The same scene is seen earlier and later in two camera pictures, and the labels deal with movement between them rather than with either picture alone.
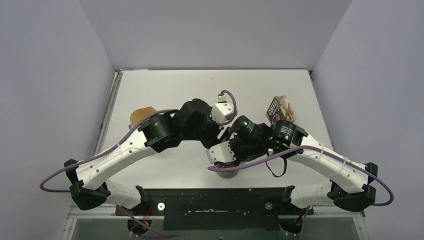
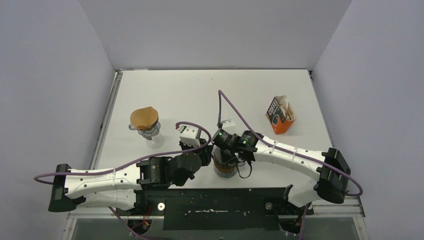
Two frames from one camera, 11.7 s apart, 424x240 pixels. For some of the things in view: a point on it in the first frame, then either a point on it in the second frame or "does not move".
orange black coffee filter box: (280, 109) does not move
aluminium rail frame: (94, 211) does not move
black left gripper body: (218, 131) → (205, 154)
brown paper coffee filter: (139, 114) does not move
